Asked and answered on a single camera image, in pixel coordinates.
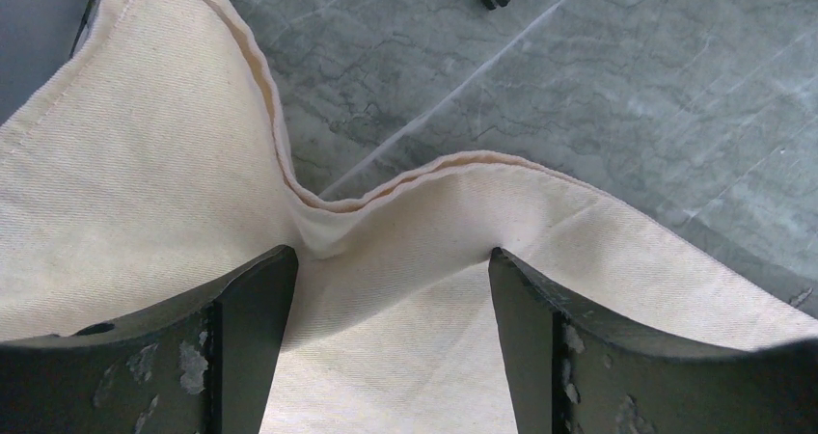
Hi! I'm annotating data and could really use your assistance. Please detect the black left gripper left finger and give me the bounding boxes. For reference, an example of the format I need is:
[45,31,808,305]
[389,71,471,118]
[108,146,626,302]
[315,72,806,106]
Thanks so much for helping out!
[1,246,298,433]

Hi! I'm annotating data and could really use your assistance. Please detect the beige wrapping cloth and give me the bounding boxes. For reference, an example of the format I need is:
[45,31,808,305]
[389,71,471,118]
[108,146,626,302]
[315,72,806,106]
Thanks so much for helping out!
[1,0,817,433]

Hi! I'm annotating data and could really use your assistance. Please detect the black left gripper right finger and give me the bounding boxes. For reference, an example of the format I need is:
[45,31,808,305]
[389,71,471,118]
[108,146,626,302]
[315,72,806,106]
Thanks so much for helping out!
[488,248,817,433]

